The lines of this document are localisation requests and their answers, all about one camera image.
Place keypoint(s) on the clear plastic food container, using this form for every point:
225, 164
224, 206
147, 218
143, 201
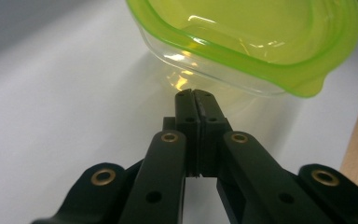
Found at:
205, 70

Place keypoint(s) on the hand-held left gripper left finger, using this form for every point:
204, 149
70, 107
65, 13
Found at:
186, 124

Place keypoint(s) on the clear container with green lid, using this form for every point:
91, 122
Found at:
261, 34

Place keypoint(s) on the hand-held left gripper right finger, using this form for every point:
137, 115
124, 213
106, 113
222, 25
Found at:
213, 124

